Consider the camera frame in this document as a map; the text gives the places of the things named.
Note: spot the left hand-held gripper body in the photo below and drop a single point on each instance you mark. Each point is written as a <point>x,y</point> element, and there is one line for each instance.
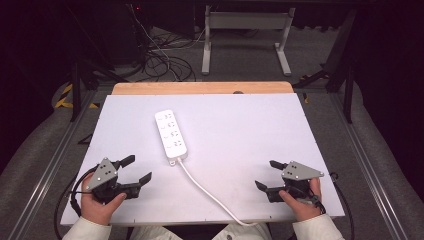
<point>106,173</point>

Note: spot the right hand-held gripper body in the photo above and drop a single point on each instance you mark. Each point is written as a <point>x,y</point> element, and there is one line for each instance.
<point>300,171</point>

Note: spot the person's left hand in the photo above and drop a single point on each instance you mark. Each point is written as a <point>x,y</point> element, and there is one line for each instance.
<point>96,208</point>

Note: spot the person's right hand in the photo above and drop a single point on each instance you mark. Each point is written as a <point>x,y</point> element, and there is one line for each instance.
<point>301,208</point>

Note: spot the white power strip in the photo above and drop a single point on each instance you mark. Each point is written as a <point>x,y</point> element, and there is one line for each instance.
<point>170,135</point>

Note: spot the person's light clothing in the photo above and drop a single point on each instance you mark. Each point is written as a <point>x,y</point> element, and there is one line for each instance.
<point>240,233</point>

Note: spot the yellow black hazard tape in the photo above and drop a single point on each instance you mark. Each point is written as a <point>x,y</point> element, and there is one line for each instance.
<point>65,98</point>

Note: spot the black metal stand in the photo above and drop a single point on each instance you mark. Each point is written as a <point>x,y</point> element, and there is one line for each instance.
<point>348,86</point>
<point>76,90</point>

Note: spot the wooden table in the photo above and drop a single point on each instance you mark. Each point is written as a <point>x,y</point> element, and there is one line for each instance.
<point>200,88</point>

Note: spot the aluminium floor rail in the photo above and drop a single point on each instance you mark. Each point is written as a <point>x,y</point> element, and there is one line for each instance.
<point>50,173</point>
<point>370,173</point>

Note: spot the white metal desk frame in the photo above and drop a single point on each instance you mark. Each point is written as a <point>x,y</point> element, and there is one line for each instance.
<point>246,20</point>

